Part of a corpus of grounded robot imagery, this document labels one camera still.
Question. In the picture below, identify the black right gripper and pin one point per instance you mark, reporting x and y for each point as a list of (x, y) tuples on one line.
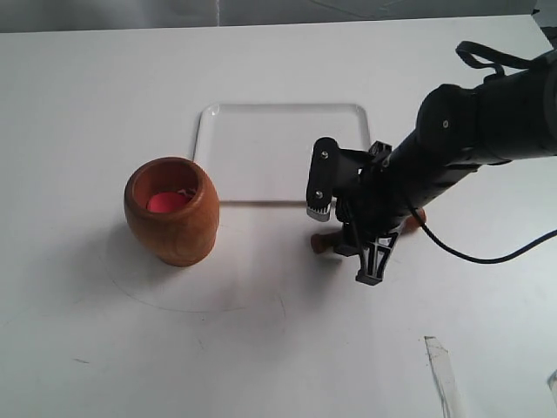
[(349, 180)]

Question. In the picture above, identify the brown wooden pestle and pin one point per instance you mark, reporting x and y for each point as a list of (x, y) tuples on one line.
[(369, 225)]

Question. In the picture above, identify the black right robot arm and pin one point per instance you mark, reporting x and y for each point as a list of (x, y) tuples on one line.
[(511, 115)]

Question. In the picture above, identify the wooden mortar cup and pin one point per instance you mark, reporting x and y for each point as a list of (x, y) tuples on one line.
[(182, 237)]

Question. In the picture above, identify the red ball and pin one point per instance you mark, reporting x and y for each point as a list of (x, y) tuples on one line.
[(167, 202)]

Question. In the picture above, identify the white plastic tray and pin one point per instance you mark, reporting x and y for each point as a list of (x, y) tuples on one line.
[(261, 153)]

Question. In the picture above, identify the clear tape strip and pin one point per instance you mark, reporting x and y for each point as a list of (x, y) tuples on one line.
[(444, 378)]

